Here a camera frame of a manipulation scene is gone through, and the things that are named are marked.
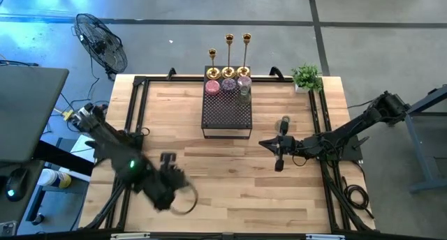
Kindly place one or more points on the black floor fan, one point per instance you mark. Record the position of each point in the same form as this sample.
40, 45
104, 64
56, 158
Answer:
101, 44

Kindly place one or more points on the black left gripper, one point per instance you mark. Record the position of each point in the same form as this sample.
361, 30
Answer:
166, 184

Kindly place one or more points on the silver bracket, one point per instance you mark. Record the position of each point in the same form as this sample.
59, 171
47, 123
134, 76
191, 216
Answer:
130, 236
324, 237

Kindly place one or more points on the green plant in white pot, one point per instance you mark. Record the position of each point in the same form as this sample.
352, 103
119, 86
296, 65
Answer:
306, 77

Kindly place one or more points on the tall gold candlestick holder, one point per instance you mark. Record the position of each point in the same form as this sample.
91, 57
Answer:
228, 72
243, 71

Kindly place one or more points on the black perforated metal stand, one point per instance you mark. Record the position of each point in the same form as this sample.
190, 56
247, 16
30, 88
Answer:
223, 114

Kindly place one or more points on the green glass candle holder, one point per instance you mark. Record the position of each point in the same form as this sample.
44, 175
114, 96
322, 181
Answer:
277, 125
244, 97

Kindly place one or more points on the short gold candlestick holder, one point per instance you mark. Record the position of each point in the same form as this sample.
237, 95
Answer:
213, 73

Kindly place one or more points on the grey phone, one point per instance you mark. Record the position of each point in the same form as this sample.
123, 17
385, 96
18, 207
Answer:
7, 228

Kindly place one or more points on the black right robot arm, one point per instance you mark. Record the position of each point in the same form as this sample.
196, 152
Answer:
349, 125

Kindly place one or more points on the blue-grey metal table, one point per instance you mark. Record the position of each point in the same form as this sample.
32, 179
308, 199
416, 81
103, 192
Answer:
429, 156

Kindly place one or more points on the black computer mouse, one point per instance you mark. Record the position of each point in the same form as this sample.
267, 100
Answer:
15, 184

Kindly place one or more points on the pink glass candle holder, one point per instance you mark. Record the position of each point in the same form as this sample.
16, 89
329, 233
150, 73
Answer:
212, 87

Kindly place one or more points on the yellow power strip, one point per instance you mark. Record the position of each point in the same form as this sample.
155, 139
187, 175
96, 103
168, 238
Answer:
65, 115

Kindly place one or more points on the white sheet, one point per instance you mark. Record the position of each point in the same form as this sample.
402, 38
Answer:
81, 144

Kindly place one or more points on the white and yellow wipes container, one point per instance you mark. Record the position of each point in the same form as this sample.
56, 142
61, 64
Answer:
54, 179

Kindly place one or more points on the purple glass candle holder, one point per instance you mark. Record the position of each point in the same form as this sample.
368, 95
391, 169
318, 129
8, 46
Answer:
244, 81
228, 84

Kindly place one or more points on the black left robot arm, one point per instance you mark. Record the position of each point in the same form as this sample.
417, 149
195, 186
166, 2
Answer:
118, 152

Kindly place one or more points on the blue metal desk foot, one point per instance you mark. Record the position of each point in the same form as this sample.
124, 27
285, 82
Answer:
35, 205

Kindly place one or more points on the black clamp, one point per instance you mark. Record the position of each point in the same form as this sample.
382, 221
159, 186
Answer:
171, 72
276, 72

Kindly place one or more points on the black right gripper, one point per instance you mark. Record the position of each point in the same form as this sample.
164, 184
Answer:
286, 144

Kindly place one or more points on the black desk beam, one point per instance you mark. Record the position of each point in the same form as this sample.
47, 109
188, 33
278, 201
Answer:
63, 159

